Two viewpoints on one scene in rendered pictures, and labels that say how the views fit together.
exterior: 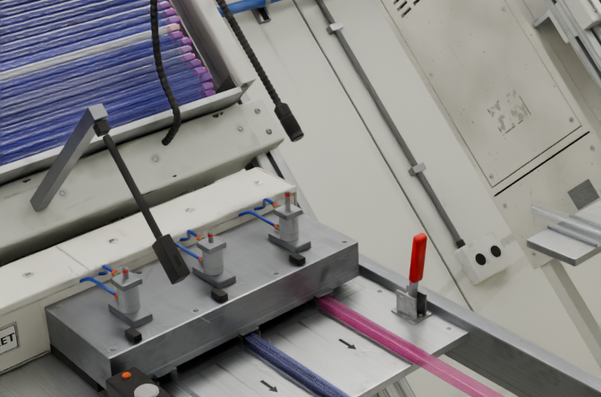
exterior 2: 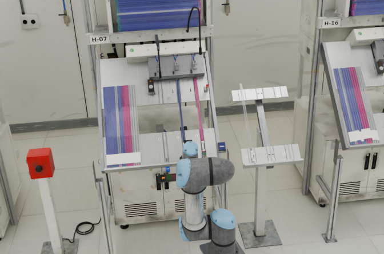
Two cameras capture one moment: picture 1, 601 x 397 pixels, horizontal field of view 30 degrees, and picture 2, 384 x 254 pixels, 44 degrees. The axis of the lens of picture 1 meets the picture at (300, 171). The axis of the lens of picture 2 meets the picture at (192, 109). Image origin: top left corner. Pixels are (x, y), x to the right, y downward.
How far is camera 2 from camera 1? 2.05 m
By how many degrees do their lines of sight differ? 46
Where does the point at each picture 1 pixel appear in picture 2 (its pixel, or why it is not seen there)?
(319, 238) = (199, 67)
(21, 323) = (143, 58)
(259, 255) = (187, 65)
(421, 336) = (202, 95)
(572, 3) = (318, 20)
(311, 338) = (186, 84)
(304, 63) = not seen: outside the picture
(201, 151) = (193, 34)
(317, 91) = not seen: outside the picture
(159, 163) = (183, 34)
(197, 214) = (183, 49)
